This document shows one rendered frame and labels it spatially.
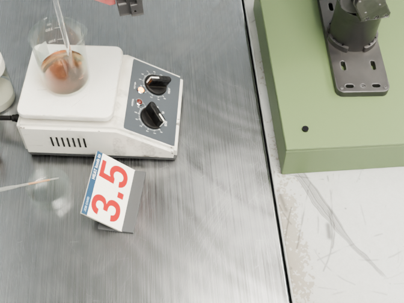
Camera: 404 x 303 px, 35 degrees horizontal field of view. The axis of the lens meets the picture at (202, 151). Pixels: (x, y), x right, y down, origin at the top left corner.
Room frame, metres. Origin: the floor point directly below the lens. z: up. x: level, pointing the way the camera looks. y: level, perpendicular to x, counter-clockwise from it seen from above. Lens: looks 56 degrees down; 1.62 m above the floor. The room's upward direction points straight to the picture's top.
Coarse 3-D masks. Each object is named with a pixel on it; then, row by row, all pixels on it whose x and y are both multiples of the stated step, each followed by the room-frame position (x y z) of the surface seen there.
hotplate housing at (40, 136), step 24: (168, 72) 0.59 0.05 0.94; (120, 96) 0.53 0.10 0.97; (24, 120) 0.49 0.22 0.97; (48, 120) 0.49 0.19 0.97; (72, 120) 0.49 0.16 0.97; (120, 120) 0.49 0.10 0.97; (24, 144) 0.48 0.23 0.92; (48, 144) 0.48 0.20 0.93; (72, 144) 0.48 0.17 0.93; (96, 144) 0.47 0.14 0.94; (120, 144) 0.47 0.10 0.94; (144, 144) 0.47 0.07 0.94
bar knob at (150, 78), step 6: (150, 78) 0.56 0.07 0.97; (156, 78) 0.56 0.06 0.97; (162, 78) 0.56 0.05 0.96; (168, 78) 0.57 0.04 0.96; (150, 84) 0.56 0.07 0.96; (156, 84) 0.56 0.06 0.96; (162, 84) 0.56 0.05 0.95; (150, 90) 0.55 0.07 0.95; (156, 90) 0.55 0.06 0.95; (162, 90) 0.56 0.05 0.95
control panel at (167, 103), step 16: (144, 64) 0.59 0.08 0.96; (144, 80) 0.57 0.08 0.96; (176, 80) 0.59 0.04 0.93; (128, 96) 0.53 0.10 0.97; (144, 96) 0.54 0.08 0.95; (160, 96) 0.55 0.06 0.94; (176, 96) 0.56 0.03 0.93; (128, 112) 0.50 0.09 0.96; (176, 112) 0.53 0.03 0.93; (128, 128) 0.48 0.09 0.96; (144, 128) 0.49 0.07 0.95; (160, 128) 0.50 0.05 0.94
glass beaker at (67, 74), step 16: (64, 16) 0.57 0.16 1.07; (32, 32) 0.55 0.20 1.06; (48, 32) 0.56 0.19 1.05; (80, 32) 0.55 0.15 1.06; (32, 48) 0.52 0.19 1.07; (48, 48) 0.56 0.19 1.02; (64, 48) 0.57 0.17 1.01; (80, 48) 0.53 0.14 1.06; (48, 64) 0.51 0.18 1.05; (64, 64) 0.51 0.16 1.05; (80, 64) 0.52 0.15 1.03; (48, 80) 0.51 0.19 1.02; (64, 80) 0.51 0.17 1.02; (80, 80) 0.52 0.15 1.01; (64, 96) 0.51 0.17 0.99
